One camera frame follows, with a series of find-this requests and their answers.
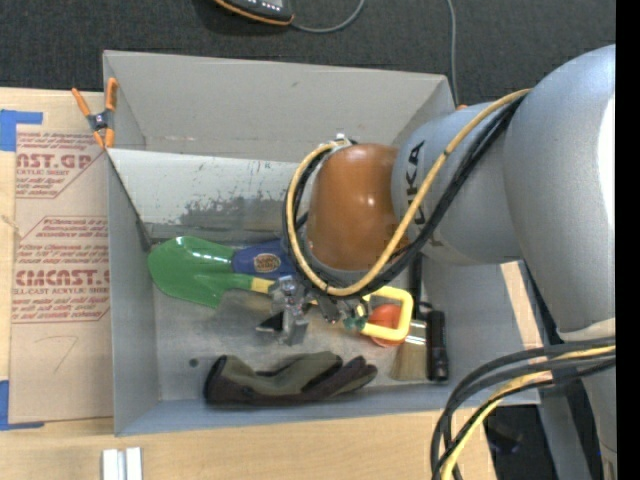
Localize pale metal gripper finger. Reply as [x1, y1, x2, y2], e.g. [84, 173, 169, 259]
[255, 275, 301, 334]
[282, 296, 312, 347]

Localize black flashlight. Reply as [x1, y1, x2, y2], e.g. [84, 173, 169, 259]
[426, 309, 450, 384]

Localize olive and brown glove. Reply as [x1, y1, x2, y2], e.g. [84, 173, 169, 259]
[202, 350, 379, 409]

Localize green blue yellow toy shovel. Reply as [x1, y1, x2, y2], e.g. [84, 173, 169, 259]
[147, 235, 416, 346]

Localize brown cardboard board red print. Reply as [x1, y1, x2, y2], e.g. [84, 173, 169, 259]
[0, 86, 116, 432]

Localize grey metal bin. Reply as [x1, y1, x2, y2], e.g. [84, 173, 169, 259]
[102, 50, 546, 438]

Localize red-orange ball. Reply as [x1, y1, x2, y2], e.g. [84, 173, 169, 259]
[368, 303, 404, 348]

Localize pale bristle paint brush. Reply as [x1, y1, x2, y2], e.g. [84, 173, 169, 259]
[389, 318, 430, 383]

